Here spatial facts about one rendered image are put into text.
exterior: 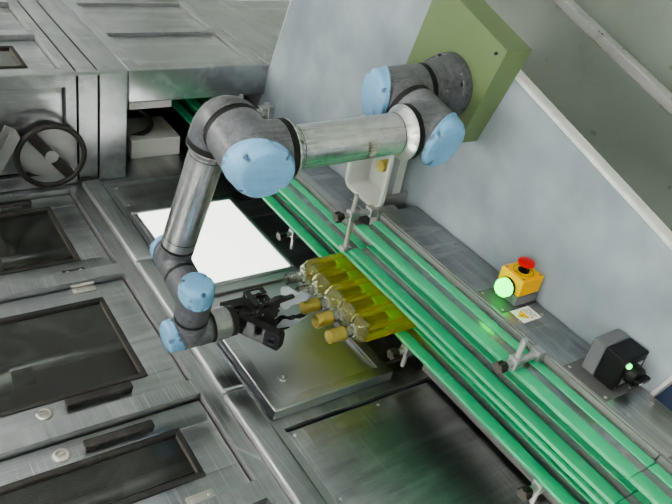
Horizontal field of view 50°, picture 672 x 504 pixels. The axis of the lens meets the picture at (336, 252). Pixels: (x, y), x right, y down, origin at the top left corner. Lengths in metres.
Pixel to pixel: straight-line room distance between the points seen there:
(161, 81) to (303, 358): 1.06
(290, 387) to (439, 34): 0.89
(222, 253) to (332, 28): 0.74
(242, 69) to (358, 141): 1.18
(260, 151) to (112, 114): 1.20
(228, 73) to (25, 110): 0.65
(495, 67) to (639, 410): 0.76
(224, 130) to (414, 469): 0.85
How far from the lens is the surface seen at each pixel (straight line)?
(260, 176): 1.30
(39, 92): 2.35
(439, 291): 1.70
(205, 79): 2.50
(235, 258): 2.12
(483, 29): 1.67
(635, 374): 1.56
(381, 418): 1.77
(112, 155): 2.48
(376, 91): 1.60
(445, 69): 1.69
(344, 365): 1.83
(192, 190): 1.50
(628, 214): 1.56
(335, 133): 1.39
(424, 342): 1.82
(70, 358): 1.85
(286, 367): 1.79
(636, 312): 1.60
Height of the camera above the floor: 2.02
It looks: 33 degrees down
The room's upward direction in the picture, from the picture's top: 102 degrees counter-clockwise
